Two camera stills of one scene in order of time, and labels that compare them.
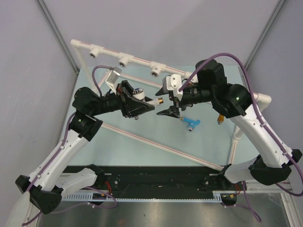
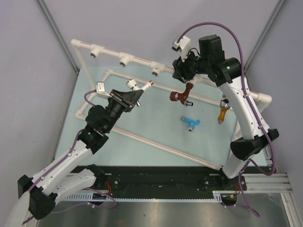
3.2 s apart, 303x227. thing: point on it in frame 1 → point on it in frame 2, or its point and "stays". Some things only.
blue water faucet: [192, 123] stays
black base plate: [166, 178] stays
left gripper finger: [124, 83] → [135, 95]
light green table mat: [191, 124] stays
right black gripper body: [186, 100] → [189, 68]
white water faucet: [139, 93] → [132, 84]
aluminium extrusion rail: [253, 187] stays
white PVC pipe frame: [155, 66] stays
